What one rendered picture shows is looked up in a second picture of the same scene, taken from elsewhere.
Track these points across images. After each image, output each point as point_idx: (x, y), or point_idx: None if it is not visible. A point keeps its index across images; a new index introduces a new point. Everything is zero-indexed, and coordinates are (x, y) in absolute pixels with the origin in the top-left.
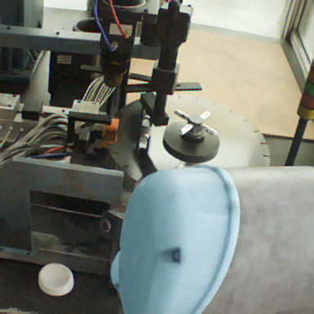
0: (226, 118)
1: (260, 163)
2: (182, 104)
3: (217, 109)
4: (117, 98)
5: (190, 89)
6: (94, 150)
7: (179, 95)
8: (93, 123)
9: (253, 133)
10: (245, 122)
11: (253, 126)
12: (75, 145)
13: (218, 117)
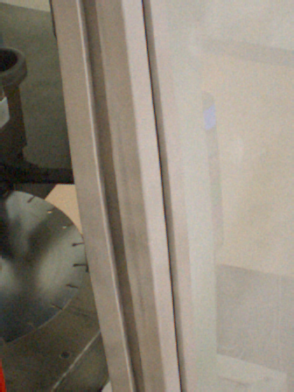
0: (45, 237)
1: (32, 317)
2: (0, 206)
3: (45, 220)
4: (42, 186)
5: (59, 182)
6: None
7: (9, 192)
8: None
9: (68, 268)
10: (74, 247)
11: (83, 255)
12: None
13: (35, 234)
